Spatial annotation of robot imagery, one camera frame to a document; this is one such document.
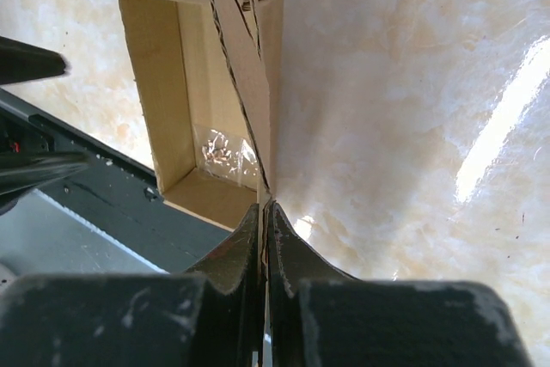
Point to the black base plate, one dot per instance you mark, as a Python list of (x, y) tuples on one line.
[(115, 193)]

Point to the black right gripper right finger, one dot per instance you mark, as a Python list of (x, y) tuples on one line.
[(322, 316)]

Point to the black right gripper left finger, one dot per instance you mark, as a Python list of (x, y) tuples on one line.
[(208, 315)]

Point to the grey cable duct rail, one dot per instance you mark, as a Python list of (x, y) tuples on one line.
[(39, 235)]

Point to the brown cardboard box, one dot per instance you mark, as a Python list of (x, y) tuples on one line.
[(214, 63)]

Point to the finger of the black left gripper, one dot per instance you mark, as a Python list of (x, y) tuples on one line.
[(21, 173), (21, 62)]

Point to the clear plastic wrapper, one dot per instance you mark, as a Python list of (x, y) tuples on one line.
[(225, 156)]

